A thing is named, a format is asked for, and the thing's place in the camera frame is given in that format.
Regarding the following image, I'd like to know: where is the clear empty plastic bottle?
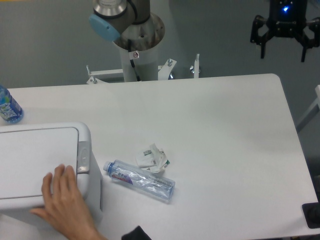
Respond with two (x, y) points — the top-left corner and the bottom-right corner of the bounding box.
(103, 160), (176, 202)

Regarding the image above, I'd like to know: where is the white stand at right edge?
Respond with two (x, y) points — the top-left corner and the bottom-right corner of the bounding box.
(295, 85), (320, 133)

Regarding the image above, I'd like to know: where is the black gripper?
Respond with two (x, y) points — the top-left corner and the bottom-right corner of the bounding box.
(249, 0), (320, 63)

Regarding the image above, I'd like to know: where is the black sleeve cuff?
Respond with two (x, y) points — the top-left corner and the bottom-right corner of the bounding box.
(121, 225), (151, 240)

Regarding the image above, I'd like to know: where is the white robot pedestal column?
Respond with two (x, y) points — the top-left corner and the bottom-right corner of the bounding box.
(111, 12), (166, 83)

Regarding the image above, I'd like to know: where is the person's bare hand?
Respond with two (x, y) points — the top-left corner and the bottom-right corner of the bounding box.
(30, 164), (98, 240)

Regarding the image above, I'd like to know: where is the black device at table edge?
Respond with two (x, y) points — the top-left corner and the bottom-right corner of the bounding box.
(302, 202), (320, 229)

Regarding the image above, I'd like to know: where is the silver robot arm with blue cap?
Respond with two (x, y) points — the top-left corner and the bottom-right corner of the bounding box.
(89, 0), (320, 62)

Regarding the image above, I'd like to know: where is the crumpled white paper wrapper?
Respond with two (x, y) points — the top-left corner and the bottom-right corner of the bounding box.
(135, 143), (170, 174)

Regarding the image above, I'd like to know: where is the white metal base frame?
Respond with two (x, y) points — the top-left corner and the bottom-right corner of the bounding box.
(85, 53), (202, 85)

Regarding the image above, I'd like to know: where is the bare forearm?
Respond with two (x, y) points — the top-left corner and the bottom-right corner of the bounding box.
(81, 229), (108, 240)

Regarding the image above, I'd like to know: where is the blue labelled water bottle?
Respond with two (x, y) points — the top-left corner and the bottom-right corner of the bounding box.
(0, 85), (24, 124)

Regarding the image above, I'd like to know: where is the white trash can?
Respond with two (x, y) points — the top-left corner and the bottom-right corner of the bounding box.
(0, 122), (103, 229)

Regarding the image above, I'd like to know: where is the black cable on pedestal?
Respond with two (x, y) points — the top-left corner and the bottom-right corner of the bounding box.
(126, 38), (142, 82)

